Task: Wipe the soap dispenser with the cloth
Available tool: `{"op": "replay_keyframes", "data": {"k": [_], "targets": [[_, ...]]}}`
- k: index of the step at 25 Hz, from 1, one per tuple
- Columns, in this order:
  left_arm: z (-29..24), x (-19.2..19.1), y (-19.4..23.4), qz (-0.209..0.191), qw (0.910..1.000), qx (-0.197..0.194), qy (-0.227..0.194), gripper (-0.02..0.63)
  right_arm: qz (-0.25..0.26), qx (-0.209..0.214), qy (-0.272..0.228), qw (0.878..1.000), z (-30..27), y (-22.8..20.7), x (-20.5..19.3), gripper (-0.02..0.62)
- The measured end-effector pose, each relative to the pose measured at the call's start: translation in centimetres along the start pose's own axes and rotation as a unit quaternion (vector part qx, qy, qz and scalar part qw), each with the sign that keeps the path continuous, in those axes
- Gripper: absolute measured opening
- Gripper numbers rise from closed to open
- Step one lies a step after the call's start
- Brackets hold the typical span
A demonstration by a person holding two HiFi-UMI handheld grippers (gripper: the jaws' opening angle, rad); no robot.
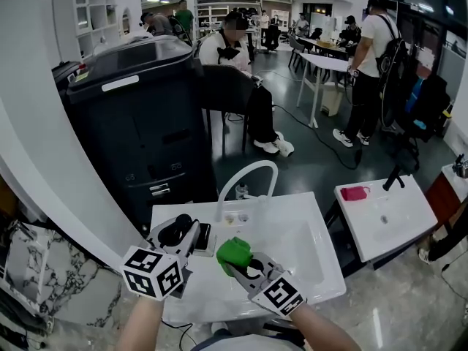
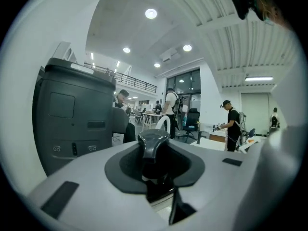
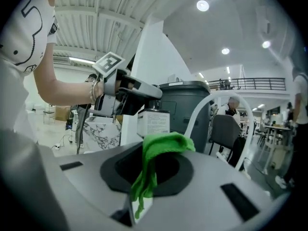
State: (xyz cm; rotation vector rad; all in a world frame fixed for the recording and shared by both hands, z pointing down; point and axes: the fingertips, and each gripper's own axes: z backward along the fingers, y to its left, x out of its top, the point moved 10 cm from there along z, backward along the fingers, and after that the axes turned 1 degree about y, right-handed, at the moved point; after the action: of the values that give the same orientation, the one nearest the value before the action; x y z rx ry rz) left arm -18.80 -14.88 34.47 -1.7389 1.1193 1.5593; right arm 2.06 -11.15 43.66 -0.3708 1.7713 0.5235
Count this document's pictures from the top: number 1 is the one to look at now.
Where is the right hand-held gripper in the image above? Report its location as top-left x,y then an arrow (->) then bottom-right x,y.
223,253 -> 309,318

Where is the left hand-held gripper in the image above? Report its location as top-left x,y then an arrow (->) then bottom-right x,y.
120,214 -> 200,301

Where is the black soap dispenser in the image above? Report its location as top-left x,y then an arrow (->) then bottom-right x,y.
192,222 -> 218,259

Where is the green cloth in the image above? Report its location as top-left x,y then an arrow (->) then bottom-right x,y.
216,236 -> 254,278

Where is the person's left forearm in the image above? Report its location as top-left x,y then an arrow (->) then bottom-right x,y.
116,294 -> 166,351

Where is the person's right forearm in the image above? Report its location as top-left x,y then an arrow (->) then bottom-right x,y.
290,301 -> 363,351

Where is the pink cloth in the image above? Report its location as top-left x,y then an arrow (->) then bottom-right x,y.
339,185 -> 371,202

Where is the white sink basin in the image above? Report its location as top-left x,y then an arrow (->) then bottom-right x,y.
150,191 -> 347,325

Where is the person's white shoe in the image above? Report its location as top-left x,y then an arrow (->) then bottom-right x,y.
211,321 -> 230,339

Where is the white curved faucet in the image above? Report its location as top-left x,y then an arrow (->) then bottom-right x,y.
215,159 -> 279,223

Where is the large black machine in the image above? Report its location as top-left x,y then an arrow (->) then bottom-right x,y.
64,34 -> 221,234

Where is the white sink with dark cabinet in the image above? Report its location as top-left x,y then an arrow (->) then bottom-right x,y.
322,174 -> 439,271

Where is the dark chair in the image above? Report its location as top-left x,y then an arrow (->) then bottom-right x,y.
200,64 -> 254,157

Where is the black faucet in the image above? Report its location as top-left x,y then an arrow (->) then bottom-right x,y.
382,164 -> 407,192

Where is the white trash bin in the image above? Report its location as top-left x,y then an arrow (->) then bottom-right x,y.
320,83 -> 344,118

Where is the brown wooden cabinet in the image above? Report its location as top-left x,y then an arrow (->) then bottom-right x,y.
425,173 -> 462,234

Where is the white sink on wooden cabinet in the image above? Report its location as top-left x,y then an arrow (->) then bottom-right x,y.
439,154 -> 468,205

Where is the white table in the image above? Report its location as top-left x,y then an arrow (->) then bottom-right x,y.
295,51 -> 352,129

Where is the black office chair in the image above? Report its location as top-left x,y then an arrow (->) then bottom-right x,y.
386,72 -> 453,176

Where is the white shelf cabinet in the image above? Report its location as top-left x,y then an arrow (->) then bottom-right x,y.
51,0 -> 118,64

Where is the black backpack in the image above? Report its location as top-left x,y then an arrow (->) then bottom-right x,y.
376,14 -> 410,128

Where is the marble pedestal basin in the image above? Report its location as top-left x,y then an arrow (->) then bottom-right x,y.
0,220 -> 124,329

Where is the black floor cable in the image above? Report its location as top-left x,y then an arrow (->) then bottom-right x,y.
273,103 -> 363,172

